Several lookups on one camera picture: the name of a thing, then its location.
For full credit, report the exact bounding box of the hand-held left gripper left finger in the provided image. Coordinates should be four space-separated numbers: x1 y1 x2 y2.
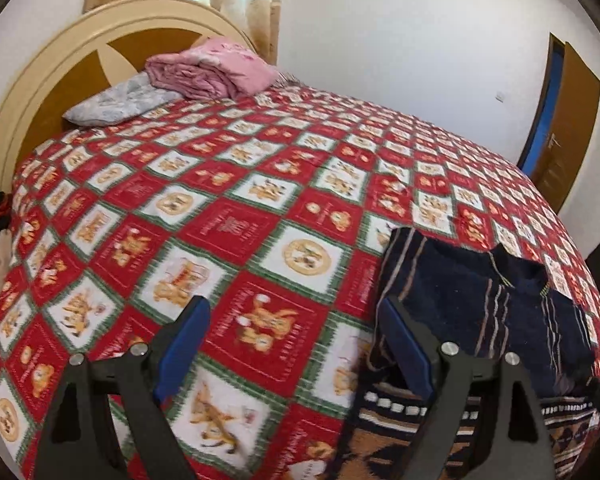
32 295 212 480

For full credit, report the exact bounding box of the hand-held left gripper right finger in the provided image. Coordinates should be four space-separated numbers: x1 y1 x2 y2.
377 295 556 480

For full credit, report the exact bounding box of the navy striped knitted sweater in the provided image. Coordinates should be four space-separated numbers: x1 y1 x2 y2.
367 227 600 401

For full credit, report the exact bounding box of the patterned brown knitted garment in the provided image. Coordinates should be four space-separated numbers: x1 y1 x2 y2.
325 375 600 480

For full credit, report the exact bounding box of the red printed checkered bedspread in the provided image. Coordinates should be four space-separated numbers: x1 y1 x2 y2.
0 82 600 480

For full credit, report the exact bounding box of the grey floral pillow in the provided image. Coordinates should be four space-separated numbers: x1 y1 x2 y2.
62 71 186 127

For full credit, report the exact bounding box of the brown wooden door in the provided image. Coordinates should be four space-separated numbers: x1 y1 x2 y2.
517 32 600 216

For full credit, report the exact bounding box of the folded pink blanket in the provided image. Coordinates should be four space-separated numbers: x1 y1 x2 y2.
145 40 281 101

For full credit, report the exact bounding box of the cream and brown headboard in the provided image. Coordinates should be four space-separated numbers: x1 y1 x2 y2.
0 0 258 186

